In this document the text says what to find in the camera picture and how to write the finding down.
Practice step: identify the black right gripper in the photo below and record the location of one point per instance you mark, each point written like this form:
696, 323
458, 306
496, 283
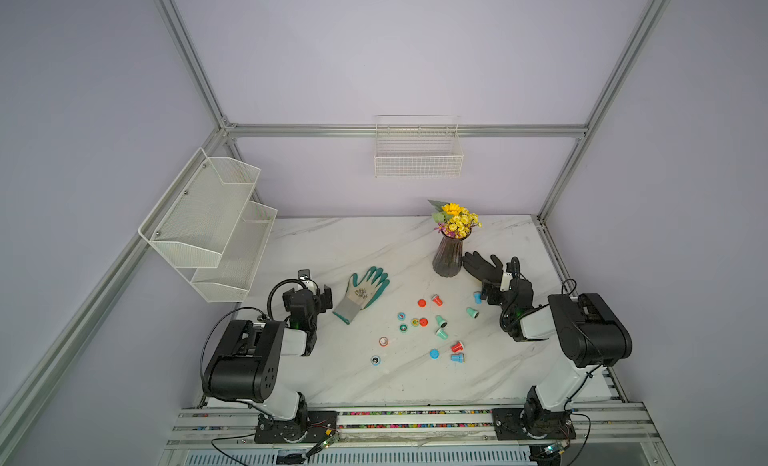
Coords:
493, 290

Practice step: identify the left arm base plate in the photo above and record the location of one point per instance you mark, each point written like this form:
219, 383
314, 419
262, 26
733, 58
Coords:
294, 427

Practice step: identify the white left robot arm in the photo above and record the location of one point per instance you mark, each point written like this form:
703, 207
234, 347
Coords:
244, 366

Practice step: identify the aluminium front rail frame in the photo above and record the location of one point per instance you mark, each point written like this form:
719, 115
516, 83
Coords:
611, 433

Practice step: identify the black yellow work glove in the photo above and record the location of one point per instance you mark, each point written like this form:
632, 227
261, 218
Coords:
485, 271

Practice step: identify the white wire wall basket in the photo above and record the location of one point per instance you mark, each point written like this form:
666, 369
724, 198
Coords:
417, 147

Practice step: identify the white two-tier mesh shelf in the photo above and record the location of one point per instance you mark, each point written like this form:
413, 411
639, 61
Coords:
210, 229

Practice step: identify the green grey work glove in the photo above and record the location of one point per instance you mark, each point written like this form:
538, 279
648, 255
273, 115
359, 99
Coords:
362, 291

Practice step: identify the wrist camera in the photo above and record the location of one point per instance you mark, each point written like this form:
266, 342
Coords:
511, 276
305, 275

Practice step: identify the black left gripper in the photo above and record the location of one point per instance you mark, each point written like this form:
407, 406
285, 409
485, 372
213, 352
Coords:
287, 300

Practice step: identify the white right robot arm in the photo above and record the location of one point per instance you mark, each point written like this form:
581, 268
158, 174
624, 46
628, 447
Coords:
590, 336

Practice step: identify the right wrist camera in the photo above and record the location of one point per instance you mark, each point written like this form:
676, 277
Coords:
511, 276

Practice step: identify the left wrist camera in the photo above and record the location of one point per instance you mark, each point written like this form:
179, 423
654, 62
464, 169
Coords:
305, 275

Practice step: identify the yellow artificial flower bouquet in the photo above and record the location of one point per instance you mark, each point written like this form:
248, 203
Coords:
454, 221

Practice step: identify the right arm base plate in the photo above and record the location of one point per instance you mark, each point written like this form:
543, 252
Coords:
521, 424

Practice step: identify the dark glass flower vase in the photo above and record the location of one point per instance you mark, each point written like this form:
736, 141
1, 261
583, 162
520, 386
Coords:
447, 261

